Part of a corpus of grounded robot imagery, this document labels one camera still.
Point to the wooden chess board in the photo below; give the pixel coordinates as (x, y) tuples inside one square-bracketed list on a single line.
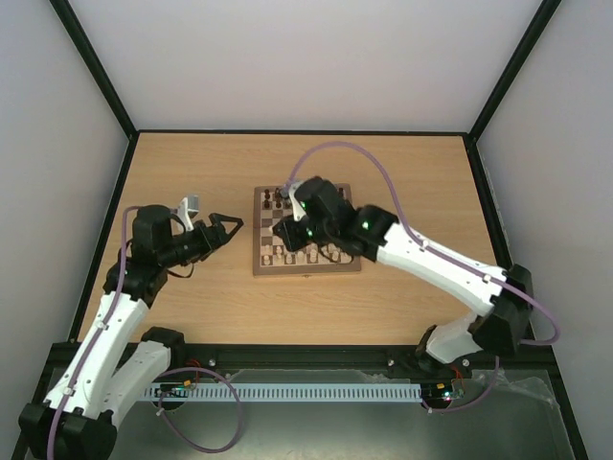
[(269, 212)]

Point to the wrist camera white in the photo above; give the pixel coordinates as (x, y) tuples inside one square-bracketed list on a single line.
[(187, 209), (289, 192)]

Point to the right controller board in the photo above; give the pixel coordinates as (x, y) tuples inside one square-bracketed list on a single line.
[(446, 391)]

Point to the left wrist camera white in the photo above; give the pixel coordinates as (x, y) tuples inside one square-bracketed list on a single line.
[(187, 209)]

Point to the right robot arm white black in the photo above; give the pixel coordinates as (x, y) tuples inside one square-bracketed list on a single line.
[(498, 313)]

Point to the controller board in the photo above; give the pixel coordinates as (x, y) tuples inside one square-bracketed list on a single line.
[(181, 389), (446, 391)]

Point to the white slotted cable duct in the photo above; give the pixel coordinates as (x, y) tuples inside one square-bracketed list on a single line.
[(305, 393)]

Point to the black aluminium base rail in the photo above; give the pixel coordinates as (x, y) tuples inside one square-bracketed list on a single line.
[(392, 361)]

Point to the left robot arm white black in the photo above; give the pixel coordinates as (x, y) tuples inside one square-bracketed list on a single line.
[(81, 415)]

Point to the black cage frame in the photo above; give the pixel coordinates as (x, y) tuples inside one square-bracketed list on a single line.
[(493, 221)]

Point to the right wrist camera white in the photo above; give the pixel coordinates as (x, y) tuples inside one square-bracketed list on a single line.
[(289, 192)]

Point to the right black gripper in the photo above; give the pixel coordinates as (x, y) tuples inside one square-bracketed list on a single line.
[(289, 234)]

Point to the left controller board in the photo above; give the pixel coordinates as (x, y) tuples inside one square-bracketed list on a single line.
[(181, 389)]

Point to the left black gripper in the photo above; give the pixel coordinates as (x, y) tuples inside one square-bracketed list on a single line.
[(209, 243)]

